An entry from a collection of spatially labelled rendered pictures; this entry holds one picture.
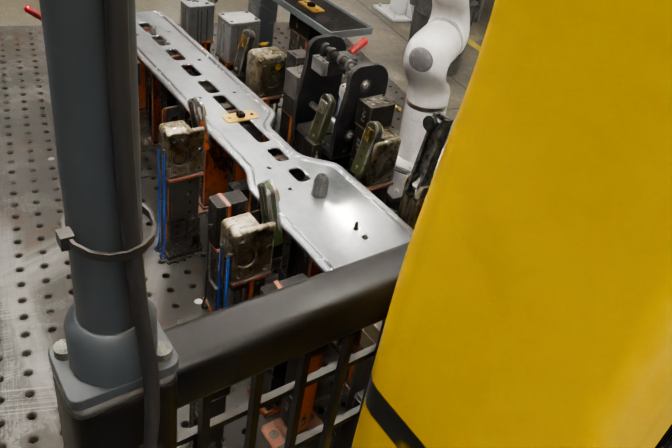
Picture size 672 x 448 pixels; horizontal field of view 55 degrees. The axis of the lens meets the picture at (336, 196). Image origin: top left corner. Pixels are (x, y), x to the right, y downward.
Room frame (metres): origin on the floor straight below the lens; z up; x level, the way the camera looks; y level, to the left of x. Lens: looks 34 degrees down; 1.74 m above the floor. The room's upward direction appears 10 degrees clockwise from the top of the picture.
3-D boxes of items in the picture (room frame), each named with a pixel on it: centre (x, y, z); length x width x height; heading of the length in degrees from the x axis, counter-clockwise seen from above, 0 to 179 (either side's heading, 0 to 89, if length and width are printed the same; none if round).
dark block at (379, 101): (1.31, -0.05, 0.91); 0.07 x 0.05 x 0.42; 131
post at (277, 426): (0.74, 0.00, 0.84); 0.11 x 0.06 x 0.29; 131
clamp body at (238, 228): (0.90, 0.15, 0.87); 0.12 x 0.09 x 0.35; 131
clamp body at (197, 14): (1.90, 0.52, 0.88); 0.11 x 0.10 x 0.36; 131
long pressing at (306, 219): (1.35, 0.27, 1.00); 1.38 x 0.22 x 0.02; 41
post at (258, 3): (1.93, 0.32, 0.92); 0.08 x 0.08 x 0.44; 41
